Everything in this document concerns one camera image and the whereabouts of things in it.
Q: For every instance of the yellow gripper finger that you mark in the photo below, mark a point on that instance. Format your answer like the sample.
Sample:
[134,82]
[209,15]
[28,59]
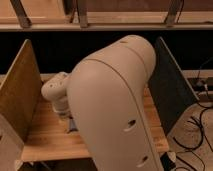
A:
[72,125]

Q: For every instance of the left wooden side board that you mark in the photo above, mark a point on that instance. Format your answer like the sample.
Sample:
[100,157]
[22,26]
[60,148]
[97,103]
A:
[19,94]

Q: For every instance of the wooden shelf rail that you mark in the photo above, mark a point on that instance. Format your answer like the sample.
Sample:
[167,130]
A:
[105,15]

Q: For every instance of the right dark side board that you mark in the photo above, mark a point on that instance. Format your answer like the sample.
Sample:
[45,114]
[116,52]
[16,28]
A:
[171,91]

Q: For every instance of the power strip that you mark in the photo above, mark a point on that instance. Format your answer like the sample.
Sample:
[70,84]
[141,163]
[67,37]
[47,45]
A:
[201,84]

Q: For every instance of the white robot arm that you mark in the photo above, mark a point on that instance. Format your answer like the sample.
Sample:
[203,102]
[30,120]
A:
[104,96]

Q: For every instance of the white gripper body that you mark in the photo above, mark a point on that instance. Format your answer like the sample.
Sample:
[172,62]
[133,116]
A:
[61,108]

